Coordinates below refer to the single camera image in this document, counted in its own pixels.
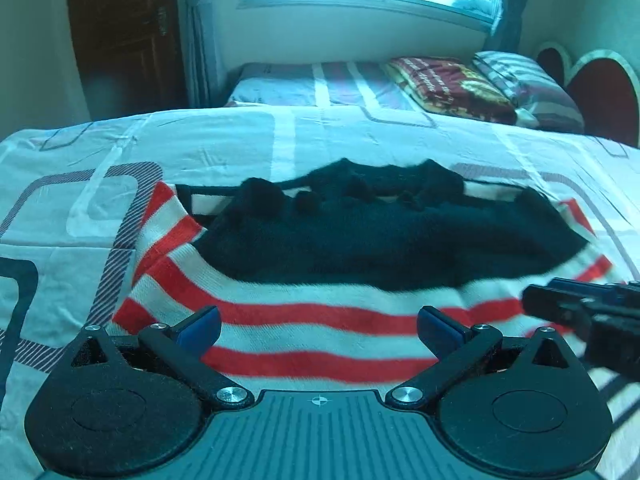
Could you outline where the striped knit sweater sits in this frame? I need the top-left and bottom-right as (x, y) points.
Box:
(107, 159), (613, 392)

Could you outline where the patterned white bed sheet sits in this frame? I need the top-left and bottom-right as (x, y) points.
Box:
(1, 106), (639, 479)

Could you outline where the striped pillow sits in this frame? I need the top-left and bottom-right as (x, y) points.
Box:
(472, 51), (585, 133)

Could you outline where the red heart headboard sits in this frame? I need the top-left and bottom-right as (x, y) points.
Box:
(535, 41), (639, 148)

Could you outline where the red folded blanket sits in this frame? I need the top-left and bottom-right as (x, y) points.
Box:
(383, 56), (516, 125)

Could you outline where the dark wooden door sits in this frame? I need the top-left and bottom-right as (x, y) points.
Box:
(67, 0), (188, 120)

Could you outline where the white bedding on sill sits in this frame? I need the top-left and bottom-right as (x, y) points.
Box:
(422, 0), (495, 18)

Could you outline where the blue right curtain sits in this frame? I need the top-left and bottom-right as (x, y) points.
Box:
(491, 0), (544, 53)

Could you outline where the blue curtain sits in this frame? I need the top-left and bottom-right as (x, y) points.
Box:
(491, 0), (544, 53)
(177, 0), (224, 107)

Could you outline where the blue left curtain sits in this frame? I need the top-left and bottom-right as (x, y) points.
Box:
(177, 0), (224, 107)

